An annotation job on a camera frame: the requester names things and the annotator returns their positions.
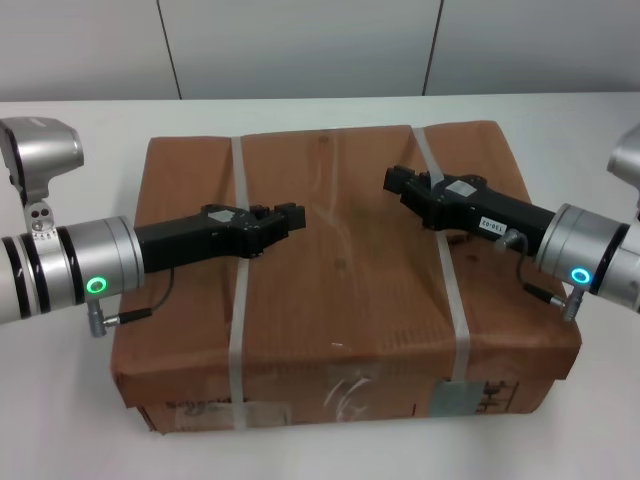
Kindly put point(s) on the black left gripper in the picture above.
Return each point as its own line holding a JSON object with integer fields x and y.
{"x": 200, "y": 240}

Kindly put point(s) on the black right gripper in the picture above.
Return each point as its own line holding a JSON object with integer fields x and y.
{"x": 470, "y": 210}

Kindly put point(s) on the brown cardboard box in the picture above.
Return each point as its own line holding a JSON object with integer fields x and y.
{"x": 350, "y": 280}

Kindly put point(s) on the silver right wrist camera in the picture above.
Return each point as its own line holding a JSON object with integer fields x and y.
{"x": 625, "y": 160}

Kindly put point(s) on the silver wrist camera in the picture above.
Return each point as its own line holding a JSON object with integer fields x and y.
{"x": 45, "y": 145}
{"x": 625, "y": 160}

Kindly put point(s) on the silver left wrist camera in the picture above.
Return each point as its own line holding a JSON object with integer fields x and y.
{"x": 45, "y": 145}

